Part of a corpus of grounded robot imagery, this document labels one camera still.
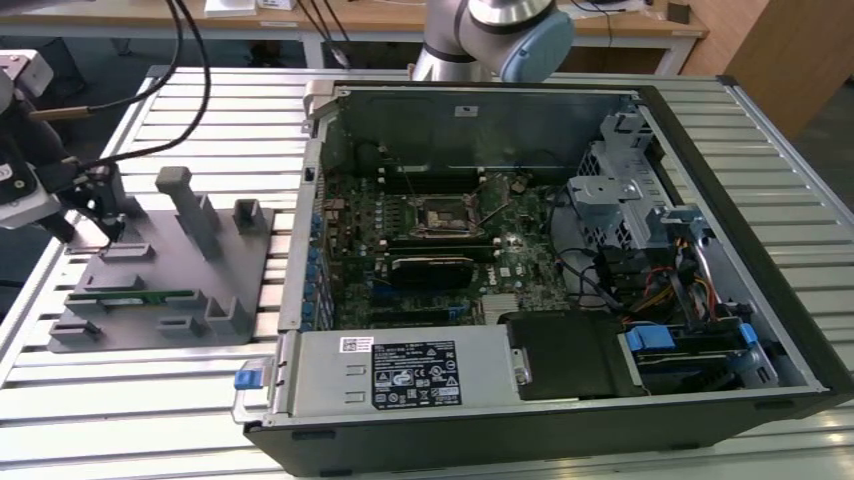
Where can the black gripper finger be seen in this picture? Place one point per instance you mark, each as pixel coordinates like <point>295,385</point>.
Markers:
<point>109,205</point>
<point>61,227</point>

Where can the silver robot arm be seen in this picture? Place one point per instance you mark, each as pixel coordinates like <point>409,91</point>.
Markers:
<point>447,30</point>

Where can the CPU socket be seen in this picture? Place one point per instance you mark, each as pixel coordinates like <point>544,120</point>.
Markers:
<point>440,216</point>

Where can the grey parts rack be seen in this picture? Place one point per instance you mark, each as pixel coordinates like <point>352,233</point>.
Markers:
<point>166,280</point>

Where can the green RAM stick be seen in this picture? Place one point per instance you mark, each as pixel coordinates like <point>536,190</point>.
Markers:
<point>153,296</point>

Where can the black mesh waste bin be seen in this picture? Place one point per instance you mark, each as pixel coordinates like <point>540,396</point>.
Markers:
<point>69,65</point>

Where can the blue case latch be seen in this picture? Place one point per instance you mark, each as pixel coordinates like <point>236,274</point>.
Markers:
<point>248,380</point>

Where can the white box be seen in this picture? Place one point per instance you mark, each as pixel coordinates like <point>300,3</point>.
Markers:
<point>229,7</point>

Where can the silver power supply with label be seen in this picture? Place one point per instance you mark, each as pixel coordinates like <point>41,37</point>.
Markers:
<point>320,380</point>

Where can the black RAM slots row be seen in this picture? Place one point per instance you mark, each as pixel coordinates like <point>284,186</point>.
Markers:
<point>440,246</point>
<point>427,176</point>

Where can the black expansion card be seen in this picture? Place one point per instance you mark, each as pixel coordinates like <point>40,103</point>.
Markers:
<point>429,274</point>

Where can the round silver coin battery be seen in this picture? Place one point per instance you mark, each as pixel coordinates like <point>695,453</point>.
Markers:
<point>516,186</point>

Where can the silver finned chipset heatsink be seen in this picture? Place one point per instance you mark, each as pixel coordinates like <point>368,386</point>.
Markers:
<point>500,306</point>

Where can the green motherboard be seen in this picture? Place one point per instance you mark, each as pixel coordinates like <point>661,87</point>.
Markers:
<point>533,270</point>

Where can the black open PC case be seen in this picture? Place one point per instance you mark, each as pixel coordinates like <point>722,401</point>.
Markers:
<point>467,440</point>

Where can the silver metal drive cage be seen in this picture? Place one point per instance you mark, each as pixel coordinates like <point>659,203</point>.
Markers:
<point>600,192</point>

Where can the black plastic air shroud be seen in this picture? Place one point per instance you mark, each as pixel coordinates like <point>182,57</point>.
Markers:
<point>567,355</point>

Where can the small dark box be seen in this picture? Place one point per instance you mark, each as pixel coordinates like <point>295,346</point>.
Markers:
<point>677,12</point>

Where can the blue disk bay clip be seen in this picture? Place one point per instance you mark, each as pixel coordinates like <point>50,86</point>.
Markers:
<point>747,335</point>

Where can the wooden cabinet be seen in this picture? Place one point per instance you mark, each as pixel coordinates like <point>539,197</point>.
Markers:
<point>787,60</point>

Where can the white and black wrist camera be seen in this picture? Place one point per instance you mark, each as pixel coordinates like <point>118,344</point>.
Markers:
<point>20,200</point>

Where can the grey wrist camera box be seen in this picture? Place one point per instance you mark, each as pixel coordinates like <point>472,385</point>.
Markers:
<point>33,70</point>

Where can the wooden desk with white frame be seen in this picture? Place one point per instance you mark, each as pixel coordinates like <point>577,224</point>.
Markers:
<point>133,22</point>

